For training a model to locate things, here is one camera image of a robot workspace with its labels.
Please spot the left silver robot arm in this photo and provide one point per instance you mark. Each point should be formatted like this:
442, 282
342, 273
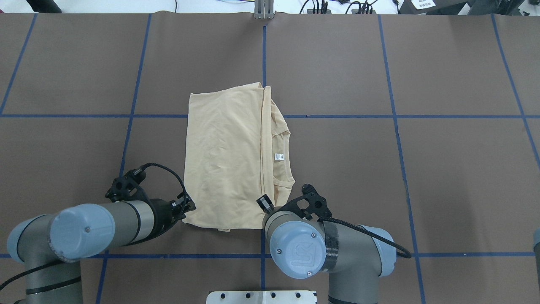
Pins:
51, 246

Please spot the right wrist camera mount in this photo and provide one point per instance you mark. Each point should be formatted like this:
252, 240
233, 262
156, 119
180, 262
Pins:
308, 204

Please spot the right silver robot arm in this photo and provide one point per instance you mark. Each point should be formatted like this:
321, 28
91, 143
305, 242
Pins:
304, 242

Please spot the black labelled box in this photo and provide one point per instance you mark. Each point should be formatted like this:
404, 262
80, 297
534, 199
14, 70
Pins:
431, 7

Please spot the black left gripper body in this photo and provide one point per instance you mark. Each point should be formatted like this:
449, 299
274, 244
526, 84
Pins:
161, 215

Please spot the beige long-sleeve graphic shirt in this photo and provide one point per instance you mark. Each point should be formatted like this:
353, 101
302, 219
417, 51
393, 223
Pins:
237, 150

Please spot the aluminium frame post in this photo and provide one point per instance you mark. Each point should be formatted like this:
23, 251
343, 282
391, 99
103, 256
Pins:
264, 9

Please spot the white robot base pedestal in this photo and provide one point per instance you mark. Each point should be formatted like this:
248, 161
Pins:
263, 297

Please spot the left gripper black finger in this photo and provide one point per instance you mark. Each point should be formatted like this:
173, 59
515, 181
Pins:
266, 204
181, 206

